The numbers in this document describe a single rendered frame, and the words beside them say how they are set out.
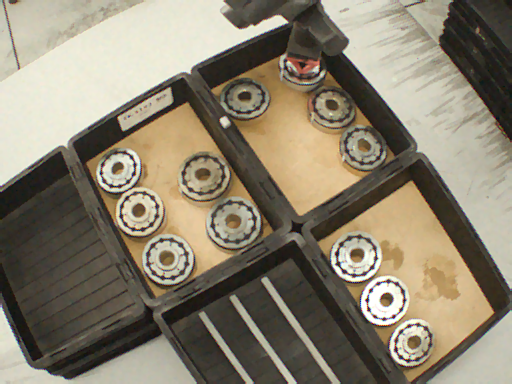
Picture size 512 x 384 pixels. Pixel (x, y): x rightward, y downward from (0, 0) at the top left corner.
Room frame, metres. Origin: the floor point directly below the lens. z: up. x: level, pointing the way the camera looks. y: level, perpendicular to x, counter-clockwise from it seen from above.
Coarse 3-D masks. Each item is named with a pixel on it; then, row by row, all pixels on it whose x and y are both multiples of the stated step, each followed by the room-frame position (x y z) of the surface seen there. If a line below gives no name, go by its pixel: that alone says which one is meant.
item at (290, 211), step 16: (272, 32) 0.82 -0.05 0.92; (240, 48) 0.77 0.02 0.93; (208, 64) 0.74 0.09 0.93; (352, 64) 0.73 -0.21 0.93; (208, 96) 0.65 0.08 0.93; (224, 112) 0.61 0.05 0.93; (400, 128) 0.57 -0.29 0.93; (240, 144) 0.54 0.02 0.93; (416, 144) 0.53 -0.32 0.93; (256, 160) 0.51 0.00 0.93; (400, 160) 0.50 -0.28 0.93; (368, 176) 0.47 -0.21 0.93; (272, 192) 0.45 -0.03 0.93; (352, 192) 0.44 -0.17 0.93; (288, 208) 0.41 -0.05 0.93; (320, 208) 0.41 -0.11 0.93
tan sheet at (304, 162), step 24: (264, 72) 0.77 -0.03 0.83; (216, 96) 0.71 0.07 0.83; (288, 96) 0.71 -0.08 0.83; (264, 120) 0.65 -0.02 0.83; (288, 120) 0.65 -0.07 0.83; (360, 120) 0.64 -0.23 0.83; (264, 144) 0.59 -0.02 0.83; (288, 144) 0.59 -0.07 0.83; (312, 144) 0.59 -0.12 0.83; (336, 144) 0.59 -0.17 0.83; (288, 168) 0.54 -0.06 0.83; (312, 168) 0.54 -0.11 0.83; (336, 168) 0.53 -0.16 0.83; (288, 192) 0.49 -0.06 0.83; (312, 192) 0.49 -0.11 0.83; (336, 192) 0.48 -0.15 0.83
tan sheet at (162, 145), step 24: (168, 120) 0.66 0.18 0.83; (192, 120) 0.66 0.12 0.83; (120, 144) 0.61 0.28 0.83; (144, 144) 0.61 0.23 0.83; (168, 144) 0.60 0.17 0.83; (192, 144) 0.60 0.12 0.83; (144, 168) 0.55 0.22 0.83; (168, 168) 0.55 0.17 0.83; (168, 192) 0.50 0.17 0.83; (240, 192) 0.49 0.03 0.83; (168, 216) 0.45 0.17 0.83; (192, 216) 0.45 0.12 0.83; (192, 240) 0.40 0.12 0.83; (168, 264) 0.35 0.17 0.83; (216, 264) 0.35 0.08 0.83
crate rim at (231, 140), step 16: (176, 80) 0.70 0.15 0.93; (192, 80) 0.70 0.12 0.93; (144, 96) 0.67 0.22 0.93; (112, 112) 0.64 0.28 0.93; (208, 112) 0.62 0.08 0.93; (224, 128) 0.58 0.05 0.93; (240, 160) 0.51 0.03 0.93; (80, 176) 0.50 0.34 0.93; (256, 176) 0.48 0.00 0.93; (96, 208) 0.43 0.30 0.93; (272, 208) 0.42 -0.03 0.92; (288, 224) 0.39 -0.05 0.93; (112, 240) 0.36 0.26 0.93; (272, 240) 0.36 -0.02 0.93; (240, 256) 0.33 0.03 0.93; (128, 272) 0.30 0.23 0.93; (208, 272) 0.30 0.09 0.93; (176, 288) 0.27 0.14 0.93; (160, 304) 0.24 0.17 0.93
